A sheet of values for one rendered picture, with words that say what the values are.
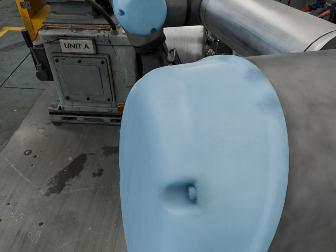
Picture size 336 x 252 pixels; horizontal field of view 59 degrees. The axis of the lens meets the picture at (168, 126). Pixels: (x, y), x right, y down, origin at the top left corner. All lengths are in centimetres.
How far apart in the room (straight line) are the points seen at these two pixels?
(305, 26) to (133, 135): 21
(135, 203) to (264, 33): 24
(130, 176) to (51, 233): 75
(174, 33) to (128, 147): 82
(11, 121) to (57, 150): 158
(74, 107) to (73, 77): 14
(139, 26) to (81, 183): 62
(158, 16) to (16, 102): 246
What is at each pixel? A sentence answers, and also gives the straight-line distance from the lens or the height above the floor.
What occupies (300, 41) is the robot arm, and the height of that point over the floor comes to 143.
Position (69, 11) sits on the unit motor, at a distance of 105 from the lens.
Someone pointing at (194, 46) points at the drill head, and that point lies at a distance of 96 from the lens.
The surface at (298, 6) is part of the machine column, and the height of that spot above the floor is 113.
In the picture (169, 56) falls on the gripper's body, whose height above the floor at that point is 122.
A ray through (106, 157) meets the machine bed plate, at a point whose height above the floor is 80.
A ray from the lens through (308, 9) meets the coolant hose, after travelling 111.
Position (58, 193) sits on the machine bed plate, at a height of 80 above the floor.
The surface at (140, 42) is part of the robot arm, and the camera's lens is 61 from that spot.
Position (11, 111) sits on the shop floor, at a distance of 277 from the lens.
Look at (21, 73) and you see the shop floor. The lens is 324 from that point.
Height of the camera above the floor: 155
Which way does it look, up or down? 42 degrees down
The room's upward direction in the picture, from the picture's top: straight up
